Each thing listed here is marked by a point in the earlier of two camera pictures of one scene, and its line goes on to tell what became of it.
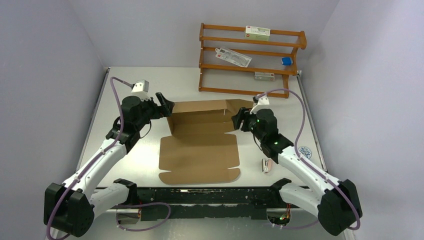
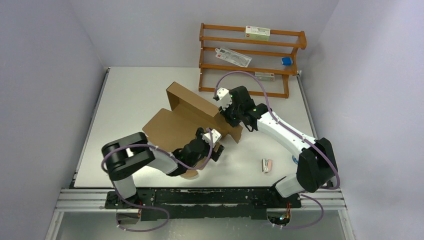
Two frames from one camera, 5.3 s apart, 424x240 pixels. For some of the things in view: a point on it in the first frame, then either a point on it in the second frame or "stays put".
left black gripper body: (149, 110) to (206, 151)
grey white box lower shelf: (264, 76) stays put
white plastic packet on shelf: (234, 57) stays put
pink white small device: (266, 165) stays put
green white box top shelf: (257, 33) stays put
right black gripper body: (251, 123) to (232, 114)
